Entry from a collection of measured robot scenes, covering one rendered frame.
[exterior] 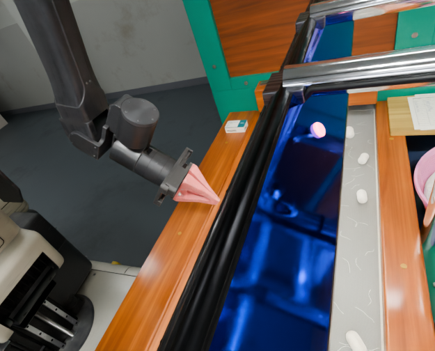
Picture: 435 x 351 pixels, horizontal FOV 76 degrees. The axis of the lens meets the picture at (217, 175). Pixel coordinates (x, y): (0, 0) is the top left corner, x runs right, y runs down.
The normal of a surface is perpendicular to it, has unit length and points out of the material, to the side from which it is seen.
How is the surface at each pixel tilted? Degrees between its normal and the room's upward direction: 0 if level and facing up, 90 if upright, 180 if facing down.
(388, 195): 0
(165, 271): 0
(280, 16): 90
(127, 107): 41
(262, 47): 90
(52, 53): 87
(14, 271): 98
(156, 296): 0
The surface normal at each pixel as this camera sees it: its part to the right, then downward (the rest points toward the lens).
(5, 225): 0.95, 0.09
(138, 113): 0.39, -0.57
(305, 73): -0.44, -0.14
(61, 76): -0.29, 0.61
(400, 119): -0.29, -0.72
